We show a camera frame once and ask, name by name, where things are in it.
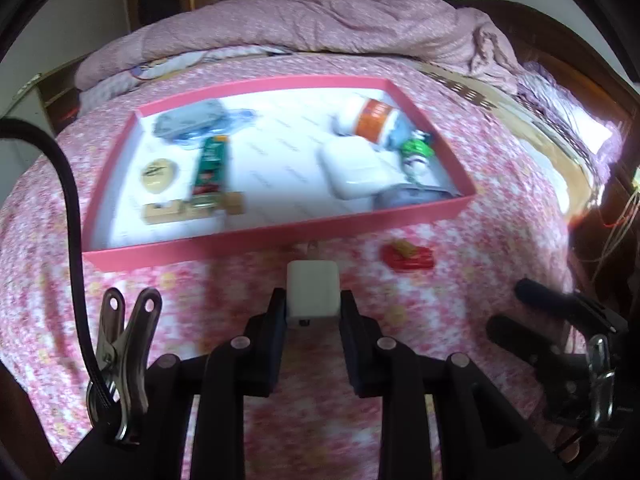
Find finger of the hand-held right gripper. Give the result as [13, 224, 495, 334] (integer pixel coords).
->
[486, 314, 553, 363]
[515, 279, 583, 322]

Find clear plastic wrapper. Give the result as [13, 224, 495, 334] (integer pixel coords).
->
[220, 109, 259, 137]

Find pale pillow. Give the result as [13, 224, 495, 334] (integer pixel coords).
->
[520, 60, 617, 154]

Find white charger cube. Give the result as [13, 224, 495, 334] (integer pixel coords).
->
[286, 259, 342, 330]

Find pink box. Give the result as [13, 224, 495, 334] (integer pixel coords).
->
[81, 74, 477, 271]

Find pink floral bed sheet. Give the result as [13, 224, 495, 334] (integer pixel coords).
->
[0, 50, 576, 480]

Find round cream tin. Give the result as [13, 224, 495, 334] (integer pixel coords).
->
[141, 158, 179, 196]

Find red packet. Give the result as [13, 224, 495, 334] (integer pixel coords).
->
[381, 241, 435, 272]

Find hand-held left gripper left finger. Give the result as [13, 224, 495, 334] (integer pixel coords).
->
[52, 287, 288, 480]

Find black cable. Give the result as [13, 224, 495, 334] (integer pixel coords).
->
[0, 117, 117, 413]

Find metal spring clip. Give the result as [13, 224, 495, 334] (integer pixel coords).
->
[86, 287, 163, 446]
[587, 335, 617, 428]

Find blue grey pouch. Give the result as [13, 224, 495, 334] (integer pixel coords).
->
[151, 99, 224, 143]

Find bedside cabinet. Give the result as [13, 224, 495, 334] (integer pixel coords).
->
[10, 57, 86, 136]

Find white bottle with orange label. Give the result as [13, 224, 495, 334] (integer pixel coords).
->
[334, 96, 403, 145]

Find thin wires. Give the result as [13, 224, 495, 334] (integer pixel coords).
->
[597, 177, 640, 273]

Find wooden block strip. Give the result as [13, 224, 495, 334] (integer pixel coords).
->
[142, 192, 246, 225]

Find dark wooden headboard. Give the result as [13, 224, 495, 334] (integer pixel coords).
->
[450, 0, 640, 311]

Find cartoon printed blanket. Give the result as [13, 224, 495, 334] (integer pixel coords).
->
[129, 51, 213, 80]

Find white rounded case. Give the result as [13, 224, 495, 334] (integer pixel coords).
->
[319, 139, 394, 201]

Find dark grey object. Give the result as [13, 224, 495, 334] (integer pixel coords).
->
[372, 184, 453, 211]

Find green and blue toy figure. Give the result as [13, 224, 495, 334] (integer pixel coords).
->
[389, 119, 435, 183]

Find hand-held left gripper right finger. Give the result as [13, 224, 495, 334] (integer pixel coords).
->
[339, 289, 566, 480]

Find brown patterned mat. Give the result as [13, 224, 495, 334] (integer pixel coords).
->
[419, 61, 601, 211]

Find pink quilt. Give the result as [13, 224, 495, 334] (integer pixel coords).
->
[75, 0, 526, 91]

